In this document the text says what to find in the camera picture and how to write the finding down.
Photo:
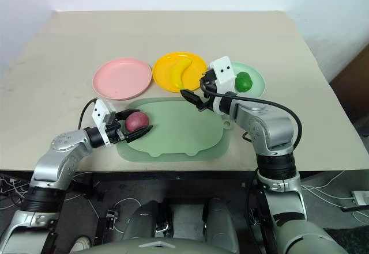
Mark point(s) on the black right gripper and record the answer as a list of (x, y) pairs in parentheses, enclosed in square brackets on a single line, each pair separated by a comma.
[(210, 81)]

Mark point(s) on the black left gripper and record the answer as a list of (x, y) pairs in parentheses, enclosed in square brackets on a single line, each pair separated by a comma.
[(113, 131)]

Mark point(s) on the purple-red toy potato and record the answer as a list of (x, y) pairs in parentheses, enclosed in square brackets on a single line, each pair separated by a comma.
[(137, 121)]

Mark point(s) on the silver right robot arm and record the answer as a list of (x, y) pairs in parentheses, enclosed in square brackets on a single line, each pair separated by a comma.
[(268, 127)]

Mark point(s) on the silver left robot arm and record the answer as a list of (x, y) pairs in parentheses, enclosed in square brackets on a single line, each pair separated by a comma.
[(57, 162)]

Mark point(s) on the yellow plate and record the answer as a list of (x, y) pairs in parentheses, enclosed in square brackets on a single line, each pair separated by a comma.
[(164, 72)]

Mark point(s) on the pink plate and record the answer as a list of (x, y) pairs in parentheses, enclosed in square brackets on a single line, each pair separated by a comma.
[(122, 78)]

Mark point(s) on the light green plate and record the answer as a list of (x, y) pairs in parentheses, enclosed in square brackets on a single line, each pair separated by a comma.
[(258, 81)]

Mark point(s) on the dark green silicone mat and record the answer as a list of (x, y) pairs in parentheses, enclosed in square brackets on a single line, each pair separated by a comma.
[(121, 150)]

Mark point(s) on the light green shaped board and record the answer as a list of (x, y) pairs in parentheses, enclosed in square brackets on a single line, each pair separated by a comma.
[(178, 127)]

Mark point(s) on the yellow toy banana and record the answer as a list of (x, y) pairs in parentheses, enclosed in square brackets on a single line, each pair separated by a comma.
[(177, 74)]

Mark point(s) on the green toy fruit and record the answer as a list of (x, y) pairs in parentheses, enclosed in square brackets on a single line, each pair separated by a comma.
[(243, 81)]

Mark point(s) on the dark grey rounded shape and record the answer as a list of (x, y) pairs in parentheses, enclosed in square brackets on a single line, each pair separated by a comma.
[(147, 219), (220, 222)]

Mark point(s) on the grey-green curved robot cover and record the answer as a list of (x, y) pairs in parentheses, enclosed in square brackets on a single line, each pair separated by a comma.
[(144, 246)]

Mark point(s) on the white shoe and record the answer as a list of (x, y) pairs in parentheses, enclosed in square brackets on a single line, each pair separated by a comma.
[(81, 242)]

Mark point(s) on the brown wooden cabinet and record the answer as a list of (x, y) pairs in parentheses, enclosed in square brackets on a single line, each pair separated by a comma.
[(353, 92)]

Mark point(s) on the white power strip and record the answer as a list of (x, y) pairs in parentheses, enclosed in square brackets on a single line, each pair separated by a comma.
[(360, 197)]

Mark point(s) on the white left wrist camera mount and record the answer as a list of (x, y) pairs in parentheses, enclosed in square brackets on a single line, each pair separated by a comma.
[(101, 111)]

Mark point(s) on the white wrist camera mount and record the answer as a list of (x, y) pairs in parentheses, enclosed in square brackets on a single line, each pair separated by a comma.
[(101, 111), (223, 70)]

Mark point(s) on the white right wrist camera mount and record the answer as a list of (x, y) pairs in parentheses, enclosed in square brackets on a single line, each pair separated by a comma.
[(223, 70)]

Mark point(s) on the black table frame bar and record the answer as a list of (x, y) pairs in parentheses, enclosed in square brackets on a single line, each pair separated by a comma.
[(144, 175)]

